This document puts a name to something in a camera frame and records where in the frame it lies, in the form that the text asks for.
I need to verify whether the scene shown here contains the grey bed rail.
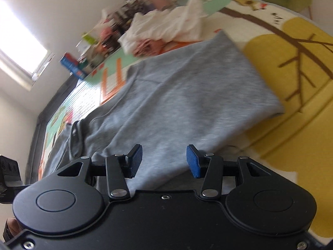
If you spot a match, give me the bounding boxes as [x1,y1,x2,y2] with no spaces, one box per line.
[24,77,79,186]

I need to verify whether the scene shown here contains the colourful foam play mat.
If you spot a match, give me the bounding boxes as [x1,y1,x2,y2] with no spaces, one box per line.
[24,0,333,240]

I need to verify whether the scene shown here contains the grey sweatshirt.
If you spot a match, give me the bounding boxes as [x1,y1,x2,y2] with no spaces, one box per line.
[42,29,286,191]

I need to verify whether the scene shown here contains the blue drink can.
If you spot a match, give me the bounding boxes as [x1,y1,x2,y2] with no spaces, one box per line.
[59,52,88,81]

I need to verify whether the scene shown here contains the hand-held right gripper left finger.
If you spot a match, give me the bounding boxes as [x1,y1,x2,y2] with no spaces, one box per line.
[55,144,143,201]

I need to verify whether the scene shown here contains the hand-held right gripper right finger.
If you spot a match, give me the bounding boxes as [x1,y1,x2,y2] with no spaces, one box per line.
[186,144,264,201]

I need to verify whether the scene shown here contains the white printed baby clothes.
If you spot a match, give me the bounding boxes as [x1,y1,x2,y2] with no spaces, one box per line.
[119,0,209,56]

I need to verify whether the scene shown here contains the pink ruffled cloth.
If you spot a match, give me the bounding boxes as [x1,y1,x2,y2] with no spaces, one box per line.
[133,39,167,57]

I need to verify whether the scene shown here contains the window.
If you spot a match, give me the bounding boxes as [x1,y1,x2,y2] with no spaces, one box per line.
[0,0,54,89]

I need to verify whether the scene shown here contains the pink pig toy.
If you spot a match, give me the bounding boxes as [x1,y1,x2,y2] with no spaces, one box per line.
[99,28,115,41]

